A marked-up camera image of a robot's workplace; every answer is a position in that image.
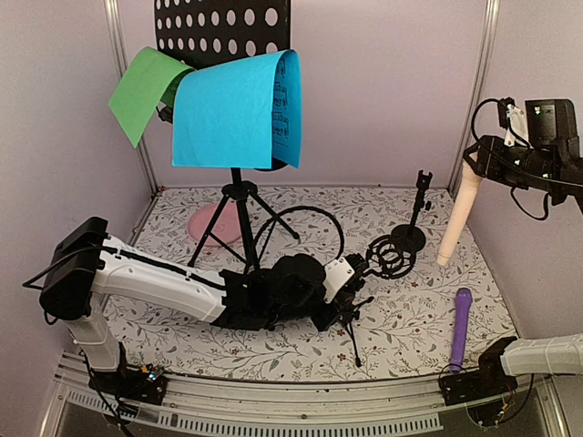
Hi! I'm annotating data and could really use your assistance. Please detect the black shock mount tripod stand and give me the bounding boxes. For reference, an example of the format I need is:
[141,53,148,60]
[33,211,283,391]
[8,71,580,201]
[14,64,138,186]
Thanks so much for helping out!
[336,234,416,368]

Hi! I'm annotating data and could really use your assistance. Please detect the pink round plate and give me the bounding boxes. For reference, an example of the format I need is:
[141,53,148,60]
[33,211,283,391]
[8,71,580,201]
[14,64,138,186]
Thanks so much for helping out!
[187,202,241,245]

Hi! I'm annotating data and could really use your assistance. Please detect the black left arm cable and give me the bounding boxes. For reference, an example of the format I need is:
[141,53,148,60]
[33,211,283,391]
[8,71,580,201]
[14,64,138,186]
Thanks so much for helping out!
[252,207,347,274]

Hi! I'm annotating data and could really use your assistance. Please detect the pink beige microphone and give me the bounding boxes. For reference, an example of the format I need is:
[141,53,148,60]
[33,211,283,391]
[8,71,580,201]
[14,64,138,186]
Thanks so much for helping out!
[436,162,483,266]

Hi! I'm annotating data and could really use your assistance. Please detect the black perforated music stand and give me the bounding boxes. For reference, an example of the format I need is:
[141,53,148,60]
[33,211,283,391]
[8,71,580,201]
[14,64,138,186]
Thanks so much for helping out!
[154,1,292,270]

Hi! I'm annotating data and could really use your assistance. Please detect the blue sheet music paper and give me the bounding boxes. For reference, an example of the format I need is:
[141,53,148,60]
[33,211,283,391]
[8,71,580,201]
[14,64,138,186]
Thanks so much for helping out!
[172,49,302,169]

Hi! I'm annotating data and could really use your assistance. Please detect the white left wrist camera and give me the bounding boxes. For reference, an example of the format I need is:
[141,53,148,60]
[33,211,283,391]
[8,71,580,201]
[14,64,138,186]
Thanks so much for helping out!
[323,257,354,304]

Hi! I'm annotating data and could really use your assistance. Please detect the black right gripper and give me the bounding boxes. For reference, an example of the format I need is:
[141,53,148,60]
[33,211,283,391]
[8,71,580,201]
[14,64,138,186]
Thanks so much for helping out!
[465,133,563,193]

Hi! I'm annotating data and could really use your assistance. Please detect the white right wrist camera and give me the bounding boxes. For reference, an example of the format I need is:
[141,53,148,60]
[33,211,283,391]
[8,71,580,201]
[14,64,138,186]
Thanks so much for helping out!
[497,97,529,147]

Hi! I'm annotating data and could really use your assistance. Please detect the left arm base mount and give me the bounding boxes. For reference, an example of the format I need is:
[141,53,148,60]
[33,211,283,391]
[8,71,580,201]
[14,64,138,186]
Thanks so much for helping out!
[88,342,168,406]

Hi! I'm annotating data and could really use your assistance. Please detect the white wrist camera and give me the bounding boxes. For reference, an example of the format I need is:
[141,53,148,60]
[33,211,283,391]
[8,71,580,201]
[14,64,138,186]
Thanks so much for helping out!
[323,257,354,304]
[497,97,529,147]

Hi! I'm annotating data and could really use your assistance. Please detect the green paper sheet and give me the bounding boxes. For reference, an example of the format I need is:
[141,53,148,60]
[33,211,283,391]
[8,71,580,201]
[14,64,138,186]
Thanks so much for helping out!
[108,46,194,148]

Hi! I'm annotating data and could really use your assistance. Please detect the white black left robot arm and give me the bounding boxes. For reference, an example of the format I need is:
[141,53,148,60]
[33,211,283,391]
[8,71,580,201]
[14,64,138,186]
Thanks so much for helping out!
[24,217,369,395]

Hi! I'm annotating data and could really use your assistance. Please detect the black round-base mic stand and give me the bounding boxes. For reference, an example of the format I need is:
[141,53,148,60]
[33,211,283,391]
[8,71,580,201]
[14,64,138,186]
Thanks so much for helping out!
[391,169,433,253]

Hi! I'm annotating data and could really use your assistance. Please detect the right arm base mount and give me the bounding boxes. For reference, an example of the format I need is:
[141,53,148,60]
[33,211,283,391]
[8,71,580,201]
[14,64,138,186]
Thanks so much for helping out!
[438,336,534,428]

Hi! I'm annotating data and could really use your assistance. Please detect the purple microphone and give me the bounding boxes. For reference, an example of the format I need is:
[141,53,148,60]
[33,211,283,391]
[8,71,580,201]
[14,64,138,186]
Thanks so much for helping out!
[449,288,473,372]

